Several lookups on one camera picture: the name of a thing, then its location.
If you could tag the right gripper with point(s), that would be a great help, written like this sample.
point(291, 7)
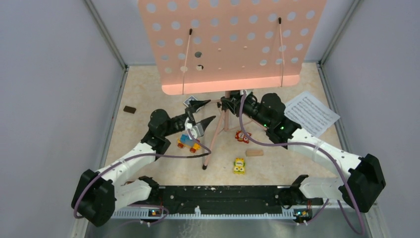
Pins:
point(233, 103)

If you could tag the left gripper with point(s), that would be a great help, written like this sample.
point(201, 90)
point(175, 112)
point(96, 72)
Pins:
point(193, 106)

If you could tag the pink music stand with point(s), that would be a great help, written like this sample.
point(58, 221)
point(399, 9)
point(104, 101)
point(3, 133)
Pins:
point(203, 46)

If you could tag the sheet music page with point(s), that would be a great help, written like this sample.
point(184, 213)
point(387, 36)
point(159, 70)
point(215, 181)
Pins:
point(313, 115)

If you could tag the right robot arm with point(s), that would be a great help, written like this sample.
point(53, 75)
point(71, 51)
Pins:
point(360, 179)

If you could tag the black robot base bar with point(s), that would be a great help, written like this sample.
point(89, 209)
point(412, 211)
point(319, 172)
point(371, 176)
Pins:
point(226, 200)

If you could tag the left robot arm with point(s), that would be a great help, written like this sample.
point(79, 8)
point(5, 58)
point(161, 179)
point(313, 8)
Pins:
point(102, 192)

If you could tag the blue playing card deck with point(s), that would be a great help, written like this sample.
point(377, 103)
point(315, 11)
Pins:
point(188, 101)

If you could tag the toy block car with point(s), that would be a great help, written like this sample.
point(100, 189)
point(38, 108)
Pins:
point(184, 141)

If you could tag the red owl toy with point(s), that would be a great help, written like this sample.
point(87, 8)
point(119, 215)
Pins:
point(240, 136)

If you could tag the wooden block near owl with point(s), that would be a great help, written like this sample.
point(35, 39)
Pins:
point(254, 152)

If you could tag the yellow owl toy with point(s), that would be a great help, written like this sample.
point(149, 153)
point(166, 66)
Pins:
point(239, 166)

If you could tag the small brown flat block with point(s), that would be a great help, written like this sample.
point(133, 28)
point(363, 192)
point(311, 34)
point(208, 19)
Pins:
point(129, 109)

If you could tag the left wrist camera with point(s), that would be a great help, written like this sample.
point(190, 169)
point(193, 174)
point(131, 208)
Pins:
point(194, 131)

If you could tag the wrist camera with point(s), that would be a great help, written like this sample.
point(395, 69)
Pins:
point(245, 92)
point(194, 131)

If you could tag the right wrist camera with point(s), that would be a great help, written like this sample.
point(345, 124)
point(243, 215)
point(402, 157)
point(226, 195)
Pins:
point(245, 92)

